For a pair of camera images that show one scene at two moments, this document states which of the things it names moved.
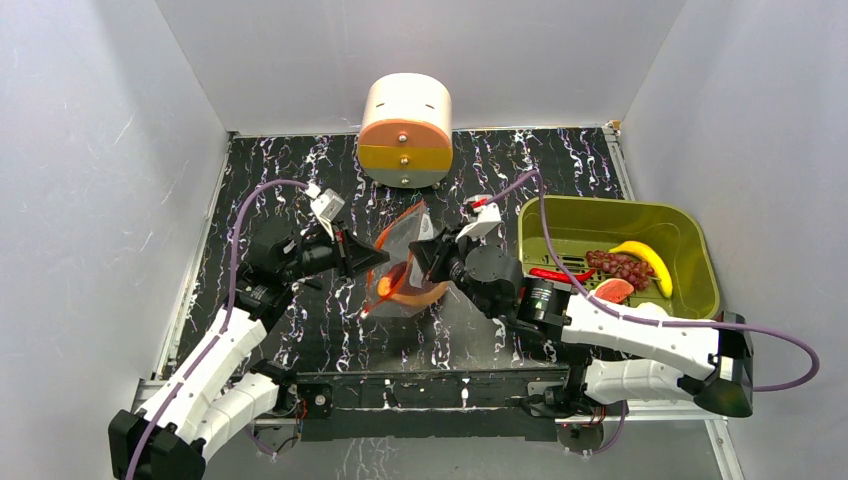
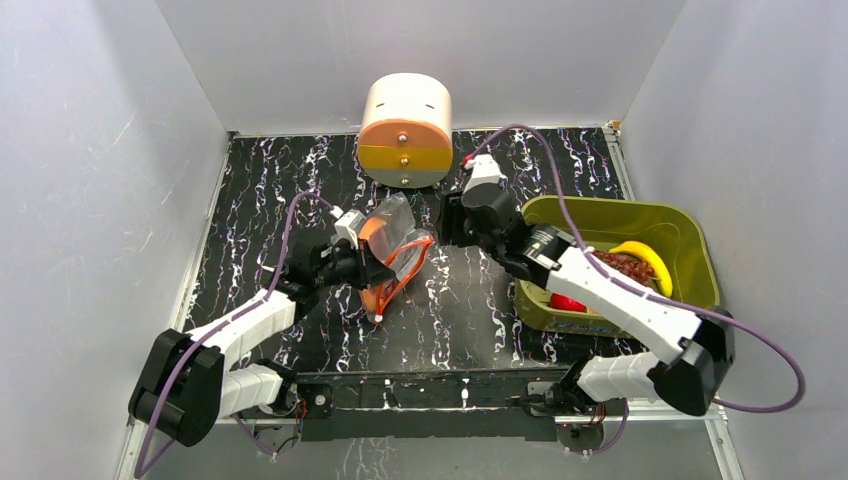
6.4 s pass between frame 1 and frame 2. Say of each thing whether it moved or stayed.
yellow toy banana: stayed
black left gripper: moved
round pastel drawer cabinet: stayed
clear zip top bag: moved
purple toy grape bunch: stayed
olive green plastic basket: stayed
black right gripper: moved
